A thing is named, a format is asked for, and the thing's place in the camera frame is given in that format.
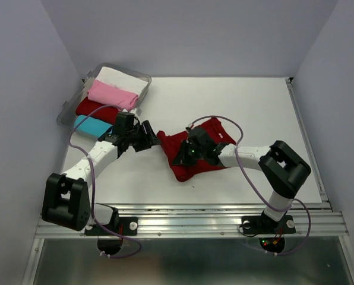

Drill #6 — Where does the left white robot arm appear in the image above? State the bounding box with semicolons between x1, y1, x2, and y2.
41;112;160;234

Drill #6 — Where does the rolled pink t shirt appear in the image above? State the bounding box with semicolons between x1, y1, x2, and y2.
87;80;138;110

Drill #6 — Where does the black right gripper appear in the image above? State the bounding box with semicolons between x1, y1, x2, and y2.
170;140;206;167

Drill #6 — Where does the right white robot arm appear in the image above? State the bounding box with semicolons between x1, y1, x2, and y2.
172;127;311;232

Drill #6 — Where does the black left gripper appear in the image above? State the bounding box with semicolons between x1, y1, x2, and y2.
127;121;162;152

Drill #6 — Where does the rolled white t shirt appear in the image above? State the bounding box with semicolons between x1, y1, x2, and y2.
96;66;148;95

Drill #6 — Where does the clear plastic storage bin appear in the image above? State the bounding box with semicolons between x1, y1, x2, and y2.
56;63;152;131

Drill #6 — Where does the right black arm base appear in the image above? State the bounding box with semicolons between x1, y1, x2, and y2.
238;213;296;237

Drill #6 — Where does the rolled cyan t shirt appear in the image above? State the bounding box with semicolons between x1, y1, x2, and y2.
76;117;112;139

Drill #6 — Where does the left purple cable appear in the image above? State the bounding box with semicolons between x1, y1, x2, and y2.
68;103;143;258

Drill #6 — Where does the rolled dark red t shirt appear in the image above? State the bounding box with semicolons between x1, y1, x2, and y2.
75;97;119;125

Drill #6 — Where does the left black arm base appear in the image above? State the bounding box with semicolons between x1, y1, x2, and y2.
84;217;138;236

